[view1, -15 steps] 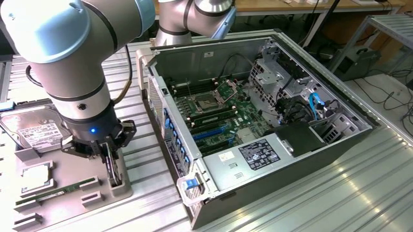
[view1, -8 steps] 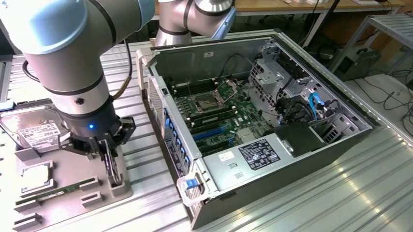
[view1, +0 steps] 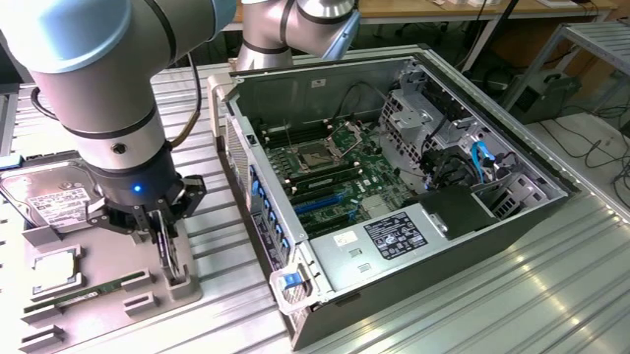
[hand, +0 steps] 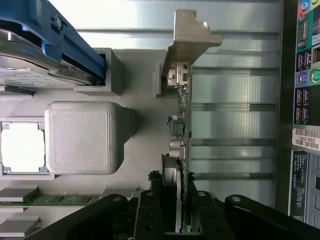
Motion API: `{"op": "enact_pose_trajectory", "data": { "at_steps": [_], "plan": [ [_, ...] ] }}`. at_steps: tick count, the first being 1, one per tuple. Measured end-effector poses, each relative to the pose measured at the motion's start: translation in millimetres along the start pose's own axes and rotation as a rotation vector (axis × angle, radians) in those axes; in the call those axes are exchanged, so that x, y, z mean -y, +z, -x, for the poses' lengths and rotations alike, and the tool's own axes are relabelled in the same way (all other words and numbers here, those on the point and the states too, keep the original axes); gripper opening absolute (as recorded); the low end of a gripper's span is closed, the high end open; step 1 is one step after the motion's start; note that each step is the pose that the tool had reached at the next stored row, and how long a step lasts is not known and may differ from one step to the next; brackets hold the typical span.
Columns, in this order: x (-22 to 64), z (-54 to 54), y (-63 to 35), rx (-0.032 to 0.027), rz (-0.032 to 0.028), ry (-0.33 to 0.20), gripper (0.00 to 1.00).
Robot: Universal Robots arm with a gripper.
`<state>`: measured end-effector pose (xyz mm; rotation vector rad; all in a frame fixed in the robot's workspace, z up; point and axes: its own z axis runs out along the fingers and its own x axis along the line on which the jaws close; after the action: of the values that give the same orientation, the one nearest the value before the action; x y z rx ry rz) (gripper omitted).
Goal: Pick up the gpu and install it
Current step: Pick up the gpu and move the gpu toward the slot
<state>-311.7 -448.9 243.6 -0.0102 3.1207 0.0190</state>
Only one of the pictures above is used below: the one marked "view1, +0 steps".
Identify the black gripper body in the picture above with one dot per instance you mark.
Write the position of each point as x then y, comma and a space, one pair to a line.
132, 180

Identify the black graphics card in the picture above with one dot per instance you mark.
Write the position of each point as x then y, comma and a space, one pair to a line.
167, 250

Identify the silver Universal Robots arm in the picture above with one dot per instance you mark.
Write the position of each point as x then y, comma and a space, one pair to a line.
97, 73

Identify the grey parts rack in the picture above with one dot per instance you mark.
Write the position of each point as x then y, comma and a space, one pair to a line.
103, 258

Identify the silver hard disk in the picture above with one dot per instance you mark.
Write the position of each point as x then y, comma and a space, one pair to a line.
38, 191

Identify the silver CPU chip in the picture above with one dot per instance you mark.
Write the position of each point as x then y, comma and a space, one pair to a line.
53, 271

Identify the green RAM stick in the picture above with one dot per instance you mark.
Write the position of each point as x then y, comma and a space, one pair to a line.
83, 295

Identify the thin locking lever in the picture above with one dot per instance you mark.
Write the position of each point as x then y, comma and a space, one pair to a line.
289, 138

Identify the blue expansion slot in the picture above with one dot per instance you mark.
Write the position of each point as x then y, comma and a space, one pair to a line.
319, 203

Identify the CPU socket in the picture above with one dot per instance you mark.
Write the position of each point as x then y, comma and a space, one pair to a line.
315, 156

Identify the installed black RAM stick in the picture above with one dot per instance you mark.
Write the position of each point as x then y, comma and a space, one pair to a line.
324, 178

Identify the blue case latch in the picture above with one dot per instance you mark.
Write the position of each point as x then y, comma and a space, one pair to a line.
291, 279

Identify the green motherboard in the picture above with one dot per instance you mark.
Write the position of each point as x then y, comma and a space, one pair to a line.
364, 173

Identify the metal socket cover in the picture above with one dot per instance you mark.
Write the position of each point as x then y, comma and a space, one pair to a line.
348, 133

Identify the silver chipset heatsink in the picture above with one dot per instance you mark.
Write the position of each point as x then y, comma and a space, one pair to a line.
378, 204

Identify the grey power supply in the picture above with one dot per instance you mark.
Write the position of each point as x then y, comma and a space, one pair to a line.
374, 250

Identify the metal disk bay cage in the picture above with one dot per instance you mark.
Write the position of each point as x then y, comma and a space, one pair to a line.
411, 125

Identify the open black PC case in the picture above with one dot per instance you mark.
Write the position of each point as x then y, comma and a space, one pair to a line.
443, 258

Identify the wooden desk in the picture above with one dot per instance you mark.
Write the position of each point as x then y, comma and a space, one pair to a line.
443, 8

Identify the black box device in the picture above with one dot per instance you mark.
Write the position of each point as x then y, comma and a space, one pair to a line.
546, 97

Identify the grey metal frame table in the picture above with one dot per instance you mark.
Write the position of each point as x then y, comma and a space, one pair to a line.
600, 40

